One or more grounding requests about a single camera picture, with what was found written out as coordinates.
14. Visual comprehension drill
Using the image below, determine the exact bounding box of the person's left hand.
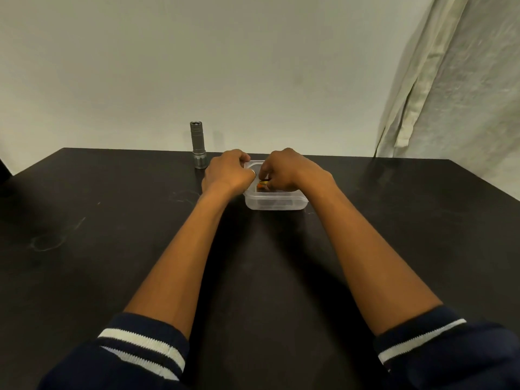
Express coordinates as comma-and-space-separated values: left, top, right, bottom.
200, 148, 257, 200

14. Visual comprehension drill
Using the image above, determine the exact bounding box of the person's right hand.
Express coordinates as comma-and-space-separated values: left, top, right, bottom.
258, 147, 339, 194

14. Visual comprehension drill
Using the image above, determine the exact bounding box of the clear plastic container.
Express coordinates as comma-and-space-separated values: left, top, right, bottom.
242, 159, 310, 212

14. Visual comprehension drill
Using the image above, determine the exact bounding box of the grey metal flashlight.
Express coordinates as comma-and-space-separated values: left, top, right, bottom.
189, 120, 209, 170

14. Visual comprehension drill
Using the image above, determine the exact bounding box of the person's left forearm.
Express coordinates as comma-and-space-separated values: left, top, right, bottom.
123, 190, 241, 341

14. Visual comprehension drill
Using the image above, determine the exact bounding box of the person's right forearm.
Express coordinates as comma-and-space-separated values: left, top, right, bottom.
302, 182, 444, 337

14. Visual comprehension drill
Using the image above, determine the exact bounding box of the white curtain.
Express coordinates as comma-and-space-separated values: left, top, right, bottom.
373, 0, 520, 203

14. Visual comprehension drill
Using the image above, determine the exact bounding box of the navy striped sweater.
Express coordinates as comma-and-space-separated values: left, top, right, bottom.
38, 305, 520, 390

